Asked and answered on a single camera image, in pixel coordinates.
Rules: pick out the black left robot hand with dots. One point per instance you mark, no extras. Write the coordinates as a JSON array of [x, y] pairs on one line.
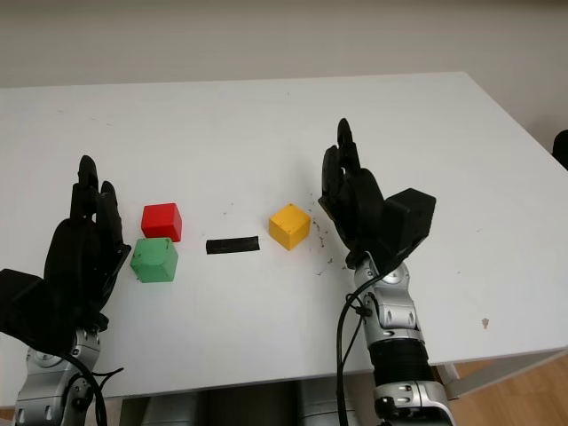
[[75, 257]]

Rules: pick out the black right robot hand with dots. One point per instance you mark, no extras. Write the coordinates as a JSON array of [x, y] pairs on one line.
[[359, 204]]

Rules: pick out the yellow wooden block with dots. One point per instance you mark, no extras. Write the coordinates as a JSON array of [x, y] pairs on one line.
[[288, 226]]

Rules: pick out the green wooden block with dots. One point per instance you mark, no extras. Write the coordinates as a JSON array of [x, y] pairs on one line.
[[153, 262]]

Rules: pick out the red wooden block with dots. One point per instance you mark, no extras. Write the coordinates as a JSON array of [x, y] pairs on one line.
[[162, 219]]

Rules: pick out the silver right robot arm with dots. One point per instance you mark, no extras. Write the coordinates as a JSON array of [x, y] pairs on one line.
[[399, 346]]

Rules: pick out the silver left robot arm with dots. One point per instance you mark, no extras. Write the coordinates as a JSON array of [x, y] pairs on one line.
[[49, 381]]

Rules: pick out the black tape strip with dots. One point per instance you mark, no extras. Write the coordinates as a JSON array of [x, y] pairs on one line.
[[233, 245]]

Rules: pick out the grey robot thigh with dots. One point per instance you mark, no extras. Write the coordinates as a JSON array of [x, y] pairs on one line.
[[337, 406], [177, 408]]

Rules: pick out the dark object beside table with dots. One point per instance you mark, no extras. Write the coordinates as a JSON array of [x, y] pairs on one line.
[[562, 148]]

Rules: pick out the white table underframe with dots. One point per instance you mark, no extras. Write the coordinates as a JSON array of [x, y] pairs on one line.
[[497, 375]]

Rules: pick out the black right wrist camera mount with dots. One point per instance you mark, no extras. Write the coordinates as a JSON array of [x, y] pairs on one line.
[[410, 217]]

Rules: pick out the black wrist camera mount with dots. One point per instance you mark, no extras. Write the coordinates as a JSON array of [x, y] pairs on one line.
[[22, 306], [410, 217]]

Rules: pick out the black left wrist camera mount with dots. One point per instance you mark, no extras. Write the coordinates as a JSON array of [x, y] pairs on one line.
[[22, 306]]

